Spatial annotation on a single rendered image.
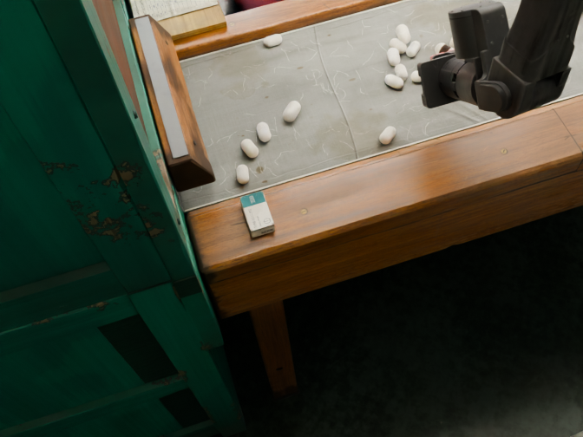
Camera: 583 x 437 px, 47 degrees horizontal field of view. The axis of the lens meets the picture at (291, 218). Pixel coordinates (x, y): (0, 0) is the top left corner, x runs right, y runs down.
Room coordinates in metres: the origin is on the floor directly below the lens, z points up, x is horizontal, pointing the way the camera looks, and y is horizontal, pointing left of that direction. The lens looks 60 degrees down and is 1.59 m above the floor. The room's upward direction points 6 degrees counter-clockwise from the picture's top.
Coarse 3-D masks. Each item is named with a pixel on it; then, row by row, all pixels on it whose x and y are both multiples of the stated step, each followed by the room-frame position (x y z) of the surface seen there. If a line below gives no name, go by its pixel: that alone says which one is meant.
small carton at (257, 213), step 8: (256, 192) 0.52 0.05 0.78; (240, 200) 0.51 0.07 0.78; (248, 200) 0.50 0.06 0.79; (256, 200) 0.50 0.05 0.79; (264, 200) 0.50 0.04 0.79; (248, 208) 0.49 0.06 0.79; (256, 208) 0.49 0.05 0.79; (264, 208) 0.49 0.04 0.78; (248, 216) 0.48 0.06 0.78; (256, 216) 0.48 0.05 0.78; (264, 216) 0.48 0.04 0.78; (248, 224) 0.47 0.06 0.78; (256, 224) 0.46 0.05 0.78; (264, 224) 0.46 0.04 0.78; (272, 224) 0.46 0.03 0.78; (256, 232) 0.45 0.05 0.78; (264, 232) 0.46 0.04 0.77
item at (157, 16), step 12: (132, 0) 0.95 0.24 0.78; (144, 0) 0.95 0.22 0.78; (156, 0) 0.94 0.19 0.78; (168, 0) 0.94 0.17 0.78; (180, 0) 0.94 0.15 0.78; (192, 0) 0.93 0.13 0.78; (204, 0) 0.93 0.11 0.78; (216, 0) 0.93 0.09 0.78; (144, 12) 0.92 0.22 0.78; (156, 12) 0.91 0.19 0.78; (168, 12) 0.91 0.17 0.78; (180, 12) 0.91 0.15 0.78
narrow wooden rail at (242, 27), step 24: (288, 0) 0.92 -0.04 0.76; (312, 0) 0.92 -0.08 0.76; (336, 0) 0.91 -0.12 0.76; (360, 0) 0.90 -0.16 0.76; (384, 0) 0.91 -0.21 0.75; (240, 24) 0.88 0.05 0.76; (264, 24) 0.87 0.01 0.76; (288, 24) 0.87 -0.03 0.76; (312, 24) 0.88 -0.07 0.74; (192, 48) 0.84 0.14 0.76; (216, 48) 0.84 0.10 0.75
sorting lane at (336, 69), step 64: (448, 0) 0.91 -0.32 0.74; (512, 0) 0.89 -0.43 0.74; (192, 64) 0.82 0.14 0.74; (256, 64) 0.80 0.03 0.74; (320, 64) 0.79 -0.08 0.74; (384, 64) 0.77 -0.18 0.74; (576, 64) 0.73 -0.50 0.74; (256, 128) 0.67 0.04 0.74; (320, 128) 0.65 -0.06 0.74; (384, 128) 0.64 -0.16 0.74; (448, 128) 0.62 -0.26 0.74; (192, 192) 0.56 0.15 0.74
